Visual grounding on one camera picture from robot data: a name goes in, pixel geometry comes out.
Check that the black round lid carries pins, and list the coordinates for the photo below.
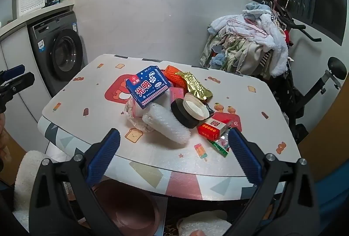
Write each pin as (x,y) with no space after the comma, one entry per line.
(181,114)

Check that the blue cloth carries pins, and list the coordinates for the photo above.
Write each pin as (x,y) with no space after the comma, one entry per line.
(331,211)

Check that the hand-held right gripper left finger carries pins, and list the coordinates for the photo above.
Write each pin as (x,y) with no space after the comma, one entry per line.
(105,155)

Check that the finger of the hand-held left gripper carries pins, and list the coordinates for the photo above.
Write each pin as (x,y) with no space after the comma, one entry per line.
(12,71)
(19,83)

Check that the pile of clothes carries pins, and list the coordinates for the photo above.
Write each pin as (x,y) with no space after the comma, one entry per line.
(245,42)

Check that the white fluffy rug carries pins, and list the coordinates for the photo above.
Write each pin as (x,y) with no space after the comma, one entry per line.
(27,184)

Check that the pink plastic box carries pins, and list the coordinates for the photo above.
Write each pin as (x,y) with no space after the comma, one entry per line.
(176,94)

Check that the brown round bin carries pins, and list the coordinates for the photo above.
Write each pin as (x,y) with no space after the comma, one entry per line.
(125,208)

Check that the orange foam mesh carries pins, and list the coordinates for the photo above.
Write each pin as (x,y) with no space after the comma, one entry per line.
(174,76)

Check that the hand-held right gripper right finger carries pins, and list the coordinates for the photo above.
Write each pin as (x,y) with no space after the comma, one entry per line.
(244,155)

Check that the green candy wrapper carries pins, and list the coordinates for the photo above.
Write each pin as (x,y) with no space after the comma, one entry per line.
(220,147)

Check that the blue printed carton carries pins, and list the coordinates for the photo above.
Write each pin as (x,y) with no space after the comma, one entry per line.
(148,86)

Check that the white paper cup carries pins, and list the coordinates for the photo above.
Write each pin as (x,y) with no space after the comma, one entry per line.
(195,107)

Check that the red cigarette box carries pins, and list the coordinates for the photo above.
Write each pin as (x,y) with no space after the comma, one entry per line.
(207,131)

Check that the bubble wrap roll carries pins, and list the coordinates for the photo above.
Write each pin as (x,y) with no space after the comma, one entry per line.
(166,124)

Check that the clear plastic bag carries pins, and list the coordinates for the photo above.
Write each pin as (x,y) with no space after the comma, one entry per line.
(136,121)

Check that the gold foil wrapper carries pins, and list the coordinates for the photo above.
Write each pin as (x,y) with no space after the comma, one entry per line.
(195,86)

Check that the grey washing machine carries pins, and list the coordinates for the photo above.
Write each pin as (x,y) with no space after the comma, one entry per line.
(66,56)

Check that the black exercise bike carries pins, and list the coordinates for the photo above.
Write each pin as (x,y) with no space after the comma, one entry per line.
(336,66)

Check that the small black packet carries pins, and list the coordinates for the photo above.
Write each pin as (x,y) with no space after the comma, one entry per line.
(210,110)

